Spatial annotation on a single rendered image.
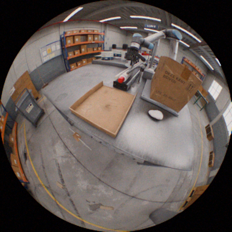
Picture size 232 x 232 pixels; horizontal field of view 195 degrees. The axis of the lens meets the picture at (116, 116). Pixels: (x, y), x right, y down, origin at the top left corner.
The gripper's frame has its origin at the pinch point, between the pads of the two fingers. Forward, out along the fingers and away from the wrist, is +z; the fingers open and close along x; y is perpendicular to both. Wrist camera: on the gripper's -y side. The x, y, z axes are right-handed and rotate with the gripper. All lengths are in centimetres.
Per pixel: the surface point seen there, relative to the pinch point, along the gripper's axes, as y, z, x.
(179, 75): -29.9, -5.9, 23.1
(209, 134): -384, 31, -131
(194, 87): -42.3, -6.1, 22.7
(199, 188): -283, 98, 73
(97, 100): 6.2, 21.1, 32.2
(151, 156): -29, 27, 46
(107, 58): 49, -14, -40
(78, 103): 13.2, 22.7, 40.2
